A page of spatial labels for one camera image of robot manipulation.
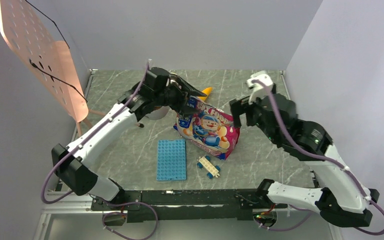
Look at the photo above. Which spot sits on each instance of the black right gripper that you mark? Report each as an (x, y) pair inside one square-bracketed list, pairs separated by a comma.
[(241, 106)]

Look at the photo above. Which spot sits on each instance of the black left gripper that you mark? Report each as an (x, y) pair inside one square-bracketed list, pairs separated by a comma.
[(181, 106)]

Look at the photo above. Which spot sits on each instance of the yellow plastic scoop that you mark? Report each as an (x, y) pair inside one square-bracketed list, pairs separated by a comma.
[(207, 91)]

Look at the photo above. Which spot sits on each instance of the pink pet food bag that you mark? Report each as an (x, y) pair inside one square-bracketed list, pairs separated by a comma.
[(211, 129)]

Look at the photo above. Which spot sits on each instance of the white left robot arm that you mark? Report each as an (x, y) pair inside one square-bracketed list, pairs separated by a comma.
[(73, 162)]

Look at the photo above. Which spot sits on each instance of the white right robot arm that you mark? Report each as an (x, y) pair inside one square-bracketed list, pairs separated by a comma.
[(342, 200)]

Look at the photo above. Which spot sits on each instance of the far steel bowl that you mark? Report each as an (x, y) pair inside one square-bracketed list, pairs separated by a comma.
[(175, 79)]

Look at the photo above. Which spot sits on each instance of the blue studded building baseplate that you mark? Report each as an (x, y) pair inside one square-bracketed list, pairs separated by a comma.
[(171, 160)]

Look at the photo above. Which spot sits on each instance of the beige toy car blue wheels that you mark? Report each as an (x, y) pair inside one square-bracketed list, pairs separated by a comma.
[(204, 162)]

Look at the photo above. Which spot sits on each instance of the pink perforated stand board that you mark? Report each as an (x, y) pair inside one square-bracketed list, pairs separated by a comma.
[(49, 60)]

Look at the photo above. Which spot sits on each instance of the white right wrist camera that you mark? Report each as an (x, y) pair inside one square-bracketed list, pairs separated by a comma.
[(259, 83)]

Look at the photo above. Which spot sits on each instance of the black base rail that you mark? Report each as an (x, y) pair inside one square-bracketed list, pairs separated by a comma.
[(240, 204)]

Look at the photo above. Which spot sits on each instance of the aluminium frame rail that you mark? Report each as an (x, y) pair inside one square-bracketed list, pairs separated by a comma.
[(69, 202)]

